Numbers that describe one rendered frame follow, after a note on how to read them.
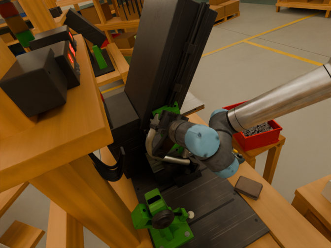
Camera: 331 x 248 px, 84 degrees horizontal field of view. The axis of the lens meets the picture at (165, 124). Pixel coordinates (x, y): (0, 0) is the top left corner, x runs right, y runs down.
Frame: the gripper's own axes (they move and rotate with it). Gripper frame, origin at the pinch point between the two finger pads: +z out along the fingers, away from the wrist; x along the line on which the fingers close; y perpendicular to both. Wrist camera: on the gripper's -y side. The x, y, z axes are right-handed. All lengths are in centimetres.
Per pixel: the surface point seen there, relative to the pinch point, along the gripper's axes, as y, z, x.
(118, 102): 4.7, 27.0, 13.6
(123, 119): -2.1, 11.7, 10.9
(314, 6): 401, 244, -370
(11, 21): 16, 6, 56
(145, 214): -26.2, -19.2, 0.2
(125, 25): 129, 248, 14
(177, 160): -10.7, 1.8, -16.2
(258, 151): 7, 4, -67
